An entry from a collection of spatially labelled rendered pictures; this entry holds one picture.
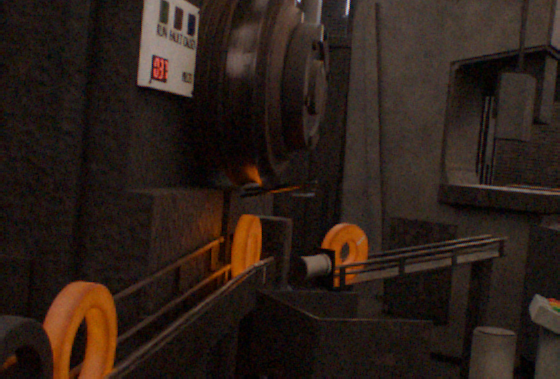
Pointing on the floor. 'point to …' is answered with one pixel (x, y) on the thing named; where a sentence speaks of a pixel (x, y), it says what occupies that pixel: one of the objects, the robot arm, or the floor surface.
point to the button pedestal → (546, 368)
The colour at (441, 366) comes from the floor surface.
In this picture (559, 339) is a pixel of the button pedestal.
